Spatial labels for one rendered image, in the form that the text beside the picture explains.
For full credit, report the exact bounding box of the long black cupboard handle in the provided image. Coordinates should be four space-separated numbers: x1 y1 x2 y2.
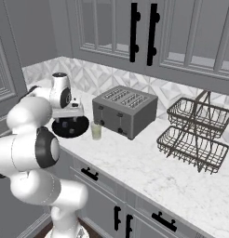
128 2 141 63
146 3 161 67

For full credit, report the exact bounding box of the grey drawer front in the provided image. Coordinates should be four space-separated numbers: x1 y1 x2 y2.
134 195 210 238
70 157 128 203

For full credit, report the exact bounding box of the glass of lemonade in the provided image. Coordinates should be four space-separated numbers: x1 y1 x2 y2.
90 120 103 141

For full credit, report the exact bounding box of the grey four-slot toaster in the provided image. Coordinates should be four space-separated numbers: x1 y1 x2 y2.
91 85 159 141

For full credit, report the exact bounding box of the black ice bowl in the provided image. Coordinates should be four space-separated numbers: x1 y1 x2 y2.
50 114 90 139

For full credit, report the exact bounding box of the black drawer handle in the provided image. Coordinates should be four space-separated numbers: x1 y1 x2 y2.
151 211 179 233
80 166 100 182

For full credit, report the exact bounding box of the grey panelled fridge door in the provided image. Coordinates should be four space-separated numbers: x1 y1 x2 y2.
0 0 29 138

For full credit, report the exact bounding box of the grey lower cupboard door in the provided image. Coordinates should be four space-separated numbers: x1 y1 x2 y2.
72 175 126 238
124 210 173 238

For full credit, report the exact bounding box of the short black cupboard handle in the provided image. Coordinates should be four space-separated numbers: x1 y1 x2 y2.
114 205 122 232
125 214 134 238

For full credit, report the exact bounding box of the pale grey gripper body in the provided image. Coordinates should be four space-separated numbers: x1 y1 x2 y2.
51 104 86 120

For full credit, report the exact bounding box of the dark wire two-tier basket stand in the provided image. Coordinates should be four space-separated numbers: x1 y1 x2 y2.
155 89 229 176

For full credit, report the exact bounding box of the grey glass-front cupboard door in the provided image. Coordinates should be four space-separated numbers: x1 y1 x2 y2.
144 0 229 96
65 0 149 73

